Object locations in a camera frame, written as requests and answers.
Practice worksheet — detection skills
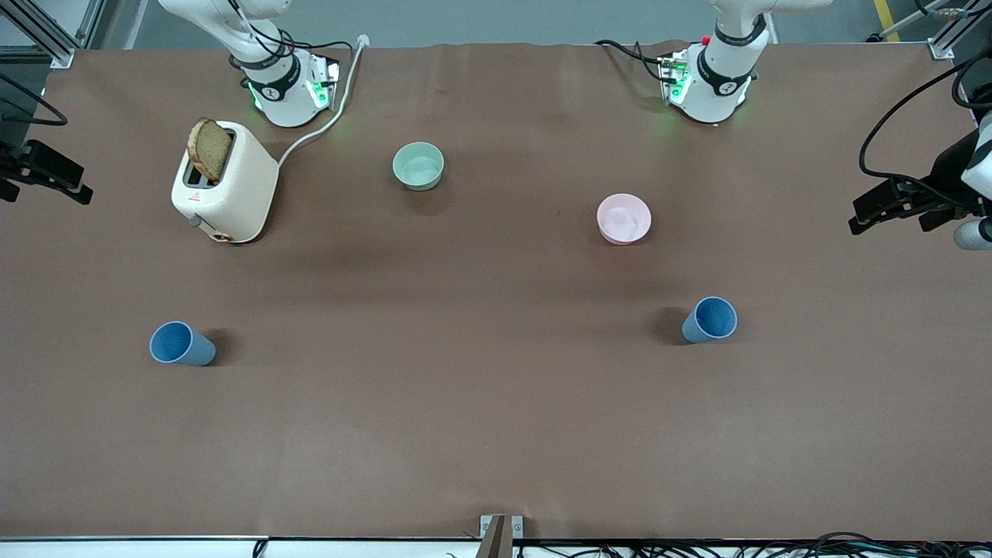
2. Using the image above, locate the brown bread slice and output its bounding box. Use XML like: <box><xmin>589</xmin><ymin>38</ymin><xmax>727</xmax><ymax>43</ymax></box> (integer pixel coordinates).
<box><xmin>188</xmin><ymin>118</ymin><xmax>233</xmax><ymax>184</ymax></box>

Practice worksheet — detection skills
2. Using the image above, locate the green bowl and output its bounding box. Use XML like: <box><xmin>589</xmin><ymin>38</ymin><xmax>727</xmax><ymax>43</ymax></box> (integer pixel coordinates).
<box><xmin>391</xmin><ymin>142</ymin><xmax>446</xmax><ymax>192</ymax></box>

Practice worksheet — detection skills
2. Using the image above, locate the brown table cover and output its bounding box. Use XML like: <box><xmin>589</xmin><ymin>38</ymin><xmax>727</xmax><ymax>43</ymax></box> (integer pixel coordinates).
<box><xmin>0</xmin><ymin>43</ymin><xmax>992</xmax><ymax>541</ymax></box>

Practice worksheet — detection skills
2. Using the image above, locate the pink bowl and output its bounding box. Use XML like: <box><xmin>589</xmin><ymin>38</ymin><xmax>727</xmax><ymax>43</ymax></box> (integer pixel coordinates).
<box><xmin>597</xmin><ymin>194</ymin><xmax>653</xmax><ymax>246</ymax></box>

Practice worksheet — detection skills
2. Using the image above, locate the black right arm base cable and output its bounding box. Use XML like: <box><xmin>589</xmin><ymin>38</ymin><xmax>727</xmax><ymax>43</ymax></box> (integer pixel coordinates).
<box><xmin>225</xmin><ymin>0</ymin><xmax>356</xmax><ymax>74</ymax></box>

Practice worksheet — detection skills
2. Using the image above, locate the white toaster power cable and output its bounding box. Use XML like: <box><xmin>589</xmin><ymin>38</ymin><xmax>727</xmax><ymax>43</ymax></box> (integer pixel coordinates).
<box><xmin>277</xmin><ymin>34</ymin><xmax>370</xmax><ymax>167</ymax></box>

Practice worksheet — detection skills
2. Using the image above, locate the aluminium frame profile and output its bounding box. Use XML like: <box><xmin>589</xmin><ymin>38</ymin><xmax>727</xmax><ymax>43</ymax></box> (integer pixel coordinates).
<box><xmin>926</xmin><ymin>0</ymin><xmax>992</xmax><ymax>61</ymax></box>
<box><xmin>0</xmin><ymin>0</ymin><xmax>106</xmax><ymax>69</ymax></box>

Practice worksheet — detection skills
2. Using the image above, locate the metal table edge bracket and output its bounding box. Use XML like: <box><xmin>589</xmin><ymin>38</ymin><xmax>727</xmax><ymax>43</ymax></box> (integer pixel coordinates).
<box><xmin>479</xmin><ymin>515</ymin><xmax>525</xmax><ymax>558</ymax></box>

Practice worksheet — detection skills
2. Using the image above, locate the black left arm base cable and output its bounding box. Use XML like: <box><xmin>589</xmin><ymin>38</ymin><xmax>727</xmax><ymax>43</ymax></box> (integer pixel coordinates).
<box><xmin>594</xmin><ymin>39</ymin><xmax>669</xmax><ymax>84</ymax></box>

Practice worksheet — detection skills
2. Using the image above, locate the black cable bundle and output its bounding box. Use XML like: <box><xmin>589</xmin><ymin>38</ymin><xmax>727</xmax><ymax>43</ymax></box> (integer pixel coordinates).
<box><xmin>511</xmin><ymin>531</ymin><xmax>992</xmax><ymax>558</ymax></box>

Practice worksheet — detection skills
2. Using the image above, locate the black arm base cable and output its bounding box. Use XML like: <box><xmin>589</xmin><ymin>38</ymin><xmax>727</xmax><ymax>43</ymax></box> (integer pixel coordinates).
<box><xmin>225</xmin><ymin>0</ymin><xmax>356</xmax><ymax>74</ymax></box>
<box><xmin>594</xmin><ymin>39</ymin><xmax>669</xmax><ymax>84</ymax></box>

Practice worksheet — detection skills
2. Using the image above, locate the blue plastic cup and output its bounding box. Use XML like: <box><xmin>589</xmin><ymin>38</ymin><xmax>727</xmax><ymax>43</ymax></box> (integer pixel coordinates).
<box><xmin>681</xmin><ymin>296</ymin><xmax>739</xmax><ymax>345</ymax></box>
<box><xmin>149</xmin><ymin>320</ymin><xmax>217</xmax><ymax>367</ymax></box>

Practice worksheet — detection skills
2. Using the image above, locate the grey metal rod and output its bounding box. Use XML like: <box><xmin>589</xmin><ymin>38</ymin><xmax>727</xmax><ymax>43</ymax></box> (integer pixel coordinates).
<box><xmin>866</xmin><ymin>0</ymin><xmax>973</xmax><ymax>42</ymax></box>

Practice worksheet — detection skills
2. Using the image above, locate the cream white toaster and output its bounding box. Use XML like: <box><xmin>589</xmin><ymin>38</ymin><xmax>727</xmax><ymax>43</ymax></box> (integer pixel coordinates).
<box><xmin>170</xmin><ymin>120</ymin><xmax>280</xmax><ymax>245</ymax></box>

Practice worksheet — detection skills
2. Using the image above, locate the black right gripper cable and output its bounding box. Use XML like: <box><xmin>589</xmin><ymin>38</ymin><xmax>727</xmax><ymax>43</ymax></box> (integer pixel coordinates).
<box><xmin>0</xmin><ymin>74</ymin><xmax>69</xmax><ymax>126</ymax></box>

